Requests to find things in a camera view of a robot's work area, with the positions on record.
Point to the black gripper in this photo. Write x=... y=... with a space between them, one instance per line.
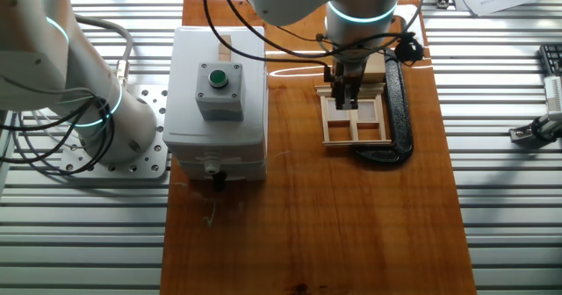
x=349 y=71

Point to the small wooden sliding window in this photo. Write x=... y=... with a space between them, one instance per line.
x=352 y=130

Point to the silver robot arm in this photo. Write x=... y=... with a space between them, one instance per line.
x=360 y=1

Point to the light wooden block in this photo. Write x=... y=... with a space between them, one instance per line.
x=375 y=73

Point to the black C-clamp with screw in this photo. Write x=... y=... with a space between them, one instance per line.
x=401 y=124

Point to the grey box with green button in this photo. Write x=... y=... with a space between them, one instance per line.
x=219 y=104

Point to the stepped wooden stick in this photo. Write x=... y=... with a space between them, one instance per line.
x=225 y=49

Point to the orange wooden board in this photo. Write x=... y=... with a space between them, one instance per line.
x=316 y=225

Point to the white plastic box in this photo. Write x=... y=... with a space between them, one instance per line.
x=184 y=110

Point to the small grey camera on mount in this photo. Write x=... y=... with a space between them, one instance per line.
x=524 y=133

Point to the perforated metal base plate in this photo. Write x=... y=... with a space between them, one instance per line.
x=149 y=163

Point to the silver ribbed camera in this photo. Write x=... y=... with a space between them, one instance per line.
x=554 y=94

